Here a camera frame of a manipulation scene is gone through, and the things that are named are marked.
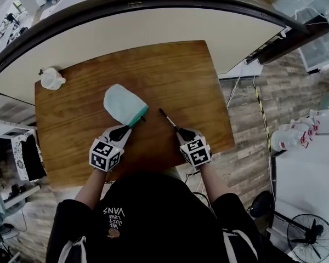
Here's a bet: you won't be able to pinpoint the white mug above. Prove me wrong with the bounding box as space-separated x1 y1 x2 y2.
40 67 67 91

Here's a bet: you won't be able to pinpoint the person's black printed shirt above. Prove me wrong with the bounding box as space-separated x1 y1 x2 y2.
45 172 293 263

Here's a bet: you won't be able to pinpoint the clear water jug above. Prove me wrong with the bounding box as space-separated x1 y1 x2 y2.
270 129 310 151
279 113 322 136

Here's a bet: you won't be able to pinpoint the white cable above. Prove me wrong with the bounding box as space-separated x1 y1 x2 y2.
225 64 257 110

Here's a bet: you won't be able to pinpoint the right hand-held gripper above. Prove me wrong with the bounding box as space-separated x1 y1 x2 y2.
175 128 213 168

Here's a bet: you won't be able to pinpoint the light teal pencil pouch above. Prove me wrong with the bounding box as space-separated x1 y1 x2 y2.
103 83 150 128

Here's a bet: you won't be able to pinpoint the person's right forearm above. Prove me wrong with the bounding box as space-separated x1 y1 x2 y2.
198 162 230 205

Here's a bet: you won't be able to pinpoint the person's left forearm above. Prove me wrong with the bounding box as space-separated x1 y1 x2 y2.
75 168 108 211

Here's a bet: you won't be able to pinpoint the white chair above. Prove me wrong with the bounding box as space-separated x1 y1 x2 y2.
0 118 49 211

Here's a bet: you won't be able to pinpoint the black standing fan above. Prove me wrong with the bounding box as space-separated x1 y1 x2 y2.
248 190 329 263

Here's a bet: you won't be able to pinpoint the white counter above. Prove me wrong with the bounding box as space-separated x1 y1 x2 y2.
270 132 329 257

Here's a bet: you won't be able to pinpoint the black cloth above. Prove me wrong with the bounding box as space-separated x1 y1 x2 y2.
20 134 48 182

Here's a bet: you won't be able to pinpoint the black cable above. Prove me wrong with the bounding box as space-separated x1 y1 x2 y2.
191 191 218 211

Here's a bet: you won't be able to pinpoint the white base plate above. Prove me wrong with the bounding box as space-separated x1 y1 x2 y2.
218 60 264 79

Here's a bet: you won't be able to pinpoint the black white patterned cushion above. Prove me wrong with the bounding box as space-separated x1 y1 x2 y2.
10 134 48 182

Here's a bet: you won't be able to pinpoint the yellow black floor tape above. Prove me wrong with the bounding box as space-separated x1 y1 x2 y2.
253 85 273 153

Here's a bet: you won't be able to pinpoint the person's olive trousers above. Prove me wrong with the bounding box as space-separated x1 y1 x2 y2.
164 167 188 184

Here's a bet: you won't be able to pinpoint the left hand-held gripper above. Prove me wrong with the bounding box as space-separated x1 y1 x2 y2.
89 125 133 173

